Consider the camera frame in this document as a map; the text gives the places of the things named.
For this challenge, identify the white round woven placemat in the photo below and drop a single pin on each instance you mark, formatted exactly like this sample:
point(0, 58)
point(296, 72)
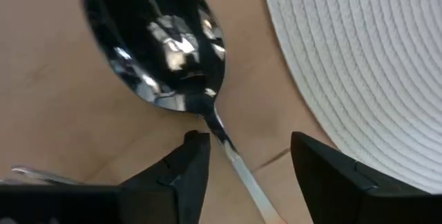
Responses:
point(373, 65)

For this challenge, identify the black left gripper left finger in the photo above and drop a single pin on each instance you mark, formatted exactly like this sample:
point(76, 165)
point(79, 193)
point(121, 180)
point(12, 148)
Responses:
point(165, 193)

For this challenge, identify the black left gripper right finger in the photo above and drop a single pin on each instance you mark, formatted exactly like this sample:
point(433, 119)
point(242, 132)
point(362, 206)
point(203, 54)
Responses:
point(345, 189)

